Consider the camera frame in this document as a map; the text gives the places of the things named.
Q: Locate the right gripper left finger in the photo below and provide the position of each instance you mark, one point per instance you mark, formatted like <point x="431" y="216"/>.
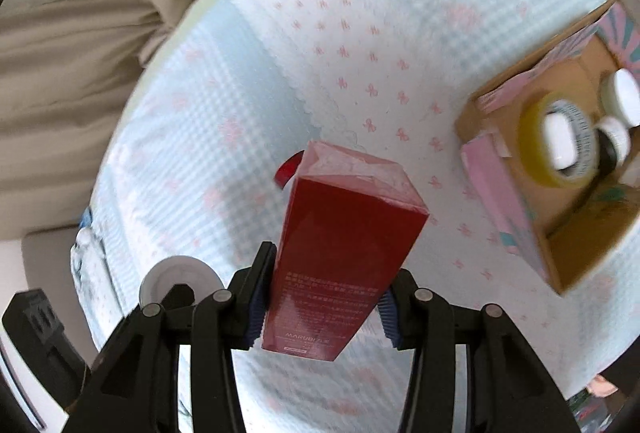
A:
<point x="134" y="386"/>

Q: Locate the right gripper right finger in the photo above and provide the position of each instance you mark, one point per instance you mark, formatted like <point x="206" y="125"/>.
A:
<point x="508" y="389"/>

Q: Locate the red rectangular box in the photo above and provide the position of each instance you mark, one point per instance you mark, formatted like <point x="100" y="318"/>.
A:
<point x="351" y="222"/>

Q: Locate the red capped silver jar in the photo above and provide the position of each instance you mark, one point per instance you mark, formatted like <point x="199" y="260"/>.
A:
<point x="287" y="170"/>

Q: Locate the person's right hand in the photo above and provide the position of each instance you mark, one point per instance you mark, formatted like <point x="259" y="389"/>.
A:
<point x="599" y="387"/>

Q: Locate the pink cardboard box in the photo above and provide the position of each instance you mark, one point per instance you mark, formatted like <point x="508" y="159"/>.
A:
<point x="562" y="234"/>

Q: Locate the yellow tape roll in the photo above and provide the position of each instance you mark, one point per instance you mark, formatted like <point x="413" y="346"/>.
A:
<point x="533" y="152"/>

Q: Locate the small dark bottle white cap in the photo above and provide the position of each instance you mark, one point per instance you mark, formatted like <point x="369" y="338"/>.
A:
<point x="614" y="143"/>

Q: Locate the green mattress sheet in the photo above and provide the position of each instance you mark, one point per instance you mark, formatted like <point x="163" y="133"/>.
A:
<point x="200" y="3"/>

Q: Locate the large white capped jar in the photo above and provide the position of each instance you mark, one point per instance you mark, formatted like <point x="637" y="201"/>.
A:
<point x="619" y="96"/>

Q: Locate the beige curtain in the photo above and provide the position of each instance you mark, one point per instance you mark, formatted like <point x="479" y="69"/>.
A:
<point x="67" y="70"/>

